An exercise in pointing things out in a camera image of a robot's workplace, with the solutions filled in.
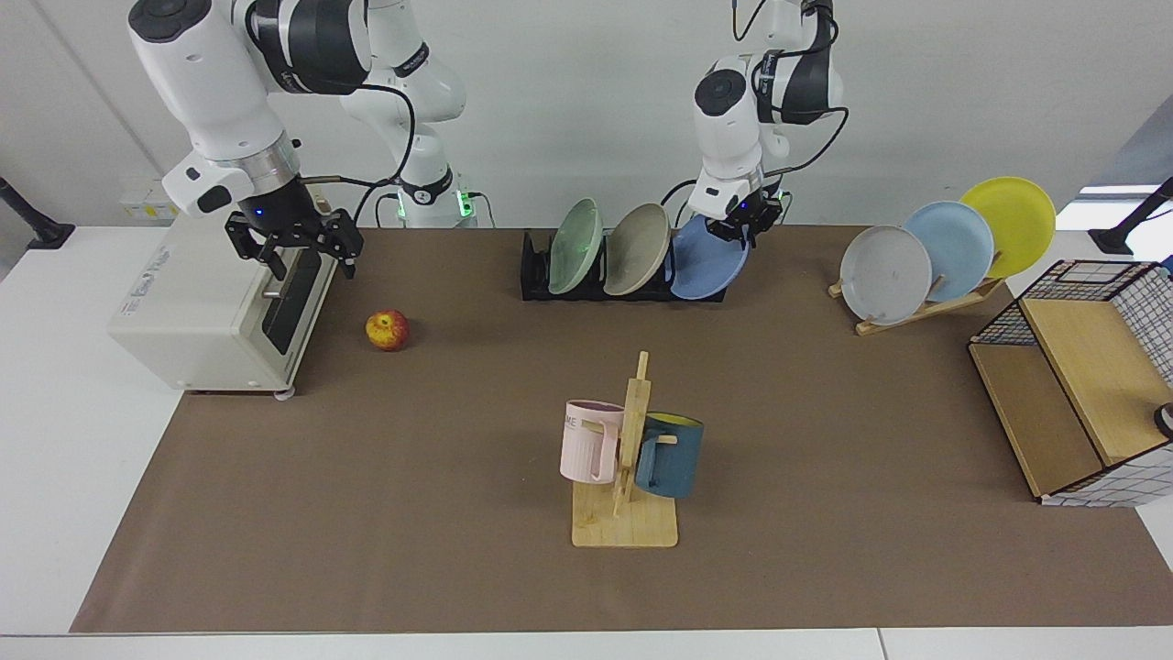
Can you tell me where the light grey plate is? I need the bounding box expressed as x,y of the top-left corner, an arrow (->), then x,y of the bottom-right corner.
839,225 -> 933,326

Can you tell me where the wire basket with wooden floor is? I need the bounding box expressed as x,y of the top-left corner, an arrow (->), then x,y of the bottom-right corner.
969,259 -> 1173,508

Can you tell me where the white wall socket box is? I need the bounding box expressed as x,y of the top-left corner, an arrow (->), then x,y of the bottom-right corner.
119,179 -> 184,223

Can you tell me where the dark blue cup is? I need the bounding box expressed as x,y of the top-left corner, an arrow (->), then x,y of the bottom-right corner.
634,412 -> 705,500

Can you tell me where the pale toaster oven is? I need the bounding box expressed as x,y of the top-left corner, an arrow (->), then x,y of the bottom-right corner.
107,188 -> 342,400

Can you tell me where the beige plate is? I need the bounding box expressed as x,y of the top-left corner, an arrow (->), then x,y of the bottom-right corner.
603,203 -> 673,297

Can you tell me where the pink cup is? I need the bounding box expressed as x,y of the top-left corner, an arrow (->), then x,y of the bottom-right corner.
560,399 -> 626,484

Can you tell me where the brown table cloth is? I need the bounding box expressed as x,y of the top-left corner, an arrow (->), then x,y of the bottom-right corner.
69,225 -> 1173,633

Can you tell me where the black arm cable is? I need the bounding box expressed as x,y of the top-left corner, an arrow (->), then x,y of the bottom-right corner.
302,81 -> 421,226
731,0 -> 850,180

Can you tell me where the black stand foot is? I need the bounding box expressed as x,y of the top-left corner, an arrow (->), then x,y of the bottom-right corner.
0,176 -> 76,250
1089,176 -> 1173,256

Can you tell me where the yellow plate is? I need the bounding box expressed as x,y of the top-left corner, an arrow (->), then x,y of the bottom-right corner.
959,176 -> 1058,280

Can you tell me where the pale green plate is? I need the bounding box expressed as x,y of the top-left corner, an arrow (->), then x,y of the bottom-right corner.
548,198 -> 604,295

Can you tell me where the wooden plate rack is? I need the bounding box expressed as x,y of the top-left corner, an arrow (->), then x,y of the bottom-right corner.
828,275 -> 1004,336

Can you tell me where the red yellow apple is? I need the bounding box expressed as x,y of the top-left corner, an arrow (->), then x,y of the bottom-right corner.
366,310 -> 410,352

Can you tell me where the wooden cup stand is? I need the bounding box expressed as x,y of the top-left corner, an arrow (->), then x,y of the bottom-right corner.
571,351 -> 680,549

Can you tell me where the light blue plate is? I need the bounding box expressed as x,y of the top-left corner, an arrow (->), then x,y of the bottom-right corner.
903,201 -> 995,303

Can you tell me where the black dish rack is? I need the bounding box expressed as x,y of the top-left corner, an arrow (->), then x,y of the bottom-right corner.
521,229 -> 729,303

